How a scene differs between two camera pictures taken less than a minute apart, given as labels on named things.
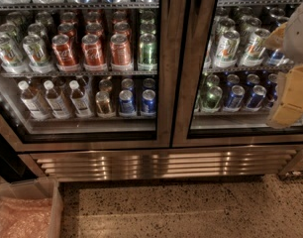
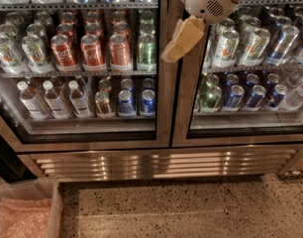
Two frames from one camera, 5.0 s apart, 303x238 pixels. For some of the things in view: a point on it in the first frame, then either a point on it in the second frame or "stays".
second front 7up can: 37,54 stays
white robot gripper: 299,37 → 207,2
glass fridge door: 224,77 stays
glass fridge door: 83,66 stays
